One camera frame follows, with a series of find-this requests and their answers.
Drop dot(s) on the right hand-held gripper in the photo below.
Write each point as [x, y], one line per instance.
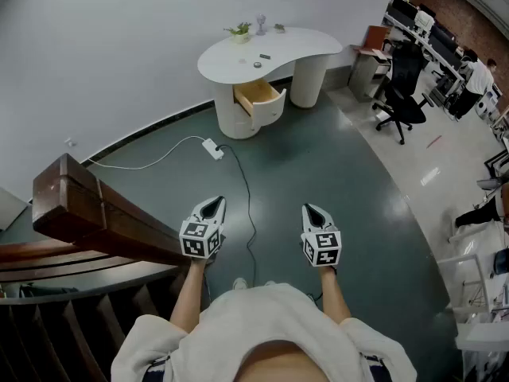
[324, 249]

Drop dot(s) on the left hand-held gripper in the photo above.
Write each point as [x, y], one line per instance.
[199, 239]

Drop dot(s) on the large wooden drawer white front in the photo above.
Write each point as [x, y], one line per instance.
[264, 107]

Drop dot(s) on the white curved desk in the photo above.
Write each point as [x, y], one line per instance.
[286, 48]

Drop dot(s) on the person's right forearm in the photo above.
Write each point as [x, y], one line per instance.
[334, 297]

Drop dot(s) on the person's left forearm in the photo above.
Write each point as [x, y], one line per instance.
[189, 297]

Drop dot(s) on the white power strip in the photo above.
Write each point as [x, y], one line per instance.
[212, 149]

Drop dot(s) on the person's left shoe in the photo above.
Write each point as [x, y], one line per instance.
[239, 283]

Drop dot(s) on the person's shoe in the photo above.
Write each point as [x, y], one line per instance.
[270, 283]
[239, 283]

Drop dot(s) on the person's right shoe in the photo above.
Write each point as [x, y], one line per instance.
[270, 283]

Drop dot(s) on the person's white sweatshirt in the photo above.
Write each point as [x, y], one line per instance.
[270, 316]

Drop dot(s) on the dark wooden stair railing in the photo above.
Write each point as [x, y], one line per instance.
[79, 209]

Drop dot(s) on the grey filing cabinet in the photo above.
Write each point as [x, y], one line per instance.
[364, 76]

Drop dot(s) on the black office chair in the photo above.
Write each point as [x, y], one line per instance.
[405, 94]

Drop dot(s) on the green plant in cream pot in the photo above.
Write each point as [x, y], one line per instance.
[240, 36]

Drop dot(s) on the brown board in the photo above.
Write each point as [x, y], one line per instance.
[375, 37]

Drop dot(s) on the small grey lantern lamp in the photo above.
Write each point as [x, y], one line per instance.
[260, 24]

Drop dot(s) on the tiny potted plant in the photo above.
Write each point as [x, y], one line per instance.
[279, 29]

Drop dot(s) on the long white office desk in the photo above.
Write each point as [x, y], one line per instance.
[433, 50]

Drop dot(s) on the white metal frame rack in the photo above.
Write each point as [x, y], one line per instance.
[473, 281]

